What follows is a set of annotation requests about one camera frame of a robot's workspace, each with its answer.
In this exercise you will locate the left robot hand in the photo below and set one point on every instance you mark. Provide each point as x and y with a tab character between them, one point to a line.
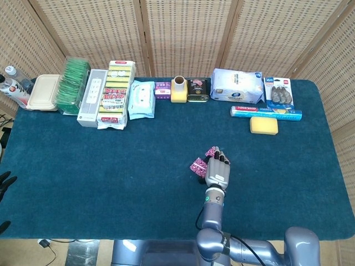
5	181

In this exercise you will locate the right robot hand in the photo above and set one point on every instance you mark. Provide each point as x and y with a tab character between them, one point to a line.
217	173

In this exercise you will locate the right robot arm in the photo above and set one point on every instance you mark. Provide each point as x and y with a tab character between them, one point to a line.
212	216

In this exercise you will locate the loose yellow sponge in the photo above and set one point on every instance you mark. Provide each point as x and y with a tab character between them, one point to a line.
263	125

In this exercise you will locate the blue cling film roll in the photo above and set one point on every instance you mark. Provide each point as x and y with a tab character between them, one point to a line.
249	112

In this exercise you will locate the yellow sponge holding roll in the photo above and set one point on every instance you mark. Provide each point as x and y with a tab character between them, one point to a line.
178	97

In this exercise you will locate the gold luncheon meat can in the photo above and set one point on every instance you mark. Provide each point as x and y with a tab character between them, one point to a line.
197	88

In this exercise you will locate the large white tissue pack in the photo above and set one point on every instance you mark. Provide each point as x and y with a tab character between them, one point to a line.
235	86

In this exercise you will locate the bottle with red label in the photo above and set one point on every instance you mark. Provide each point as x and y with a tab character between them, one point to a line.
12	91

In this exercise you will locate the white roll with cardboard core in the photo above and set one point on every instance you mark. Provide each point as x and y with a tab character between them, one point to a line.
178	86

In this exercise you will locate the small purple box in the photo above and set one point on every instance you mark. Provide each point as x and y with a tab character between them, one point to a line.
162	91

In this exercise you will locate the grey robot torso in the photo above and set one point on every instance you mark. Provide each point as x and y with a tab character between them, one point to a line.
155	253

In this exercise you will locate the light blue wet wipes pack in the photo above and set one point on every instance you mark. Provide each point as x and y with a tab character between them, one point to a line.
141	99

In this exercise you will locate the clear bottle with white cap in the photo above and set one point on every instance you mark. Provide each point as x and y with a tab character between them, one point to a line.
16	76

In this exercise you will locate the grey marbled slab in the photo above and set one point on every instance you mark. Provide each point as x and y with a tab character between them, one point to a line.
83	253

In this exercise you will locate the teal table cloth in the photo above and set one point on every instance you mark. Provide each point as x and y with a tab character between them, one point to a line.
111	166

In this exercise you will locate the clear box of green tea bags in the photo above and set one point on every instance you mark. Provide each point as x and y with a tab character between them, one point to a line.
69	86

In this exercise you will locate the long white cardboard box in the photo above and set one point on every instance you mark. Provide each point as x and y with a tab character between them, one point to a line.
90	99

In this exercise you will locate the yellow red snack package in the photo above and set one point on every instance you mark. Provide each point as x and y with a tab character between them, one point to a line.
115	97

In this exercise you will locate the wicker folding screen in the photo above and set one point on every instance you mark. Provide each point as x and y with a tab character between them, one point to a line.
180	33

